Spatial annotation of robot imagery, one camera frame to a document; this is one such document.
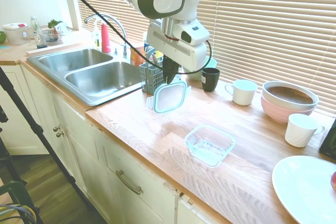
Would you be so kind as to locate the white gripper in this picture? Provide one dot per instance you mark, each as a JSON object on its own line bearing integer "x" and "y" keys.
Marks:
{"x": 170, "y": 48}

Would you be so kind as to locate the clear lid with teal seal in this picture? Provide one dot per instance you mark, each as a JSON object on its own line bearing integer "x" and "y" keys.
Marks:
{"x": 169, "y": 98}

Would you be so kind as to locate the square clear glass food container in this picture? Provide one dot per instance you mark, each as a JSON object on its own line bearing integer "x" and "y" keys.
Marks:
{"x": 210, "y": 148}

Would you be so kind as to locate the plastic tub with white lid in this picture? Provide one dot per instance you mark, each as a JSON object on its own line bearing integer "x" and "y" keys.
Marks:
{"x": 15, "y": 36}

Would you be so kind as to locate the blue and white canister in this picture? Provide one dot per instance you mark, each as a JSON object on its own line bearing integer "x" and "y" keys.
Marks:
{"x": 155, "y": 51}

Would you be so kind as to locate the grey plastic cutlery basket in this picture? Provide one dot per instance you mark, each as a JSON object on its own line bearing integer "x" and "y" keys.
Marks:
{"x": 151, "y": 82}

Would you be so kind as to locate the orange cardboard box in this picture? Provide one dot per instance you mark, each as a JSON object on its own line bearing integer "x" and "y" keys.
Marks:
{"x": 136, "y": 57}

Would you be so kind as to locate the black mug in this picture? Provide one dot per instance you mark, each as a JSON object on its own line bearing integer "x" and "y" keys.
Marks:
{"x": 211, "y": 81}

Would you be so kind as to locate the dark sink soap dispenser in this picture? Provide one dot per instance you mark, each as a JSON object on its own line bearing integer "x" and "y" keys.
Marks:
{"x": 125, "y": 52}

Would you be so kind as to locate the beige window blind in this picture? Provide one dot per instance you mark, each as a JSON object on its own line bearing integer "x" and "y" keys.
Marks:
{"x": 275, "y": 24}
{"x": 134, "y": 30}

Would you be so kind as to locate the small dark sink knob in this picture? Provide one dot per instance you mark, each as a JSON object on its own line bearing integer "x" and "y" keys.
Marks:
{"x": 115, "y": 51}

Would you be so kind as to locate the pink bottle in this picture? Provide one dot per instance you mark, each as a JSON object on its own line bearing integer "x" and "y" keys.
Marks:
{"x": 106, "y": 40}

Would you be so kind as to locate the chrome kitchen faucet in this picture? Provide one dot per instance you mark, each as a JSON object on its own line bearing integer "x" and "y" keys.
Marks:
{"x": 115, "y": 22}

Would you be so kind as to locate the plain white mug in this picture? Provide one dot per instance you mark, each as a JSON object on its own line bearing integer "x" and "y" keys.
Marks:
{"x": 244, "y": 94}

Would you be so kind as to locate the stainless steel double sink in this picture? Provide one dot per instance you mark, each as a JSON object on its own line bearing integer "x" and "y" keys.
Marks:
{"x": 92, "y": 82}

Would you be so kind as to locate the clear dish soap bottle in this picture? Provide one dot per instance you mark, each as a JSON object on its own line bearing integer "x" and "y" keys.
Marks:
{"x": 97, "y": 37}

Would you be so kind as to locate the pink bowl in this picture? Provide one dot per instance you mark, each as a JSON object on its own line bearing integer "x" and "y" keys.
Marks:
{"x": 278, "y": 112}

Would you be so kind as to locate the white paper package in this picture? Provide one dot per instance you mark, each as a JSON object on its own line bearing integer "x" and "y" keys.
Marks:
{"x": 61, "y": 28}

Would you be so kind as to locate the cream kitchen base cabinets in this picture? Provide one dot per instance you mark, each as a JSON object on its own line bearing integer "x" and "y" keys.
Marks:
{"x": 86, "y": 155}

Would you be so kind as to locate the grey bowl with brown inside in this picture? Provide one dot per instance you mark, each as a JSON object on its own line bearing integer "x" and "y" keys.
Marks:
{"x": 288, "y": 94}

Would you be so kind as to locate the green leafy plant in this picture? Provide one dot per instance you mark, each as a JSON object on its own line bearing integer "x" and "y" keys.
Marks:
{"x": 53, "y": 22}

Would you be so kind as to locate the round metal cabinet knob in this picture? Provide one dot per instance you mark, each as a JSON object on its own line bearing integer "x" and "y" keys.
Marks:
{"x": 60, "y": 134}
{"x": 56, "y": 129}

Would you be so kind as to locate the clear bottle with blue liquid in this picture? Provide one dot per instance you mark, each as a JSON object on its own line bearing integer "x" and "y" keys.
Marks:
{"x": 39, "y": 37}

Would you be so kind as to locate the white mug with swirl ribs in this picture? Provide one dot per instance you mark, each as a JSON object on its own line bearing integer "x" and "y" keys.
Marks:
{"x": 299, "y": 132}

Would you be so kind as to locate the green round fruit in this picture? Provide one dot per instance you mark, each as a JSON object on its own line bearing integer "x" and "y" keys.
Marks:
{"x": 2, "y": 37}

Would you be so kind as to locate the white dinner plate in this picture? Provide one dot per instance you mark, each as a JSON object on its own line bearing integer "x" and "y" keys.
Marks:
{"x": 304, "y": 190}

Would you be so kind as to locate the green metal clamp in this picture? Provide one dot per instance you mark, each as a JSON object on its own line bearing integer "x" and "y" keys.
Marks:
{"x": 15, "y": 190}

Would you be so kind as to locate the red apple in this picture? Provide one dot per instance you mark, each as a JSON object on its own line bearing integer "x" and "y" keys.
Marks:
{"x": 334, "y": 180}

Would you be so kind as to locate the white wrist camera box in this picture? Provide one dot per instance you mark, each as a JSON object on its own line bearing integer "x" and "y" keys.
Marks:
{"x": 194, "y": 36}

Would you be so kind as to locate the black camera tripod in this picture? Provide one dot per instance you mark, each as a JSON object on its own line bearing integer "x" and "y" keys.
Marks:
{"x": 34, "y": 127}

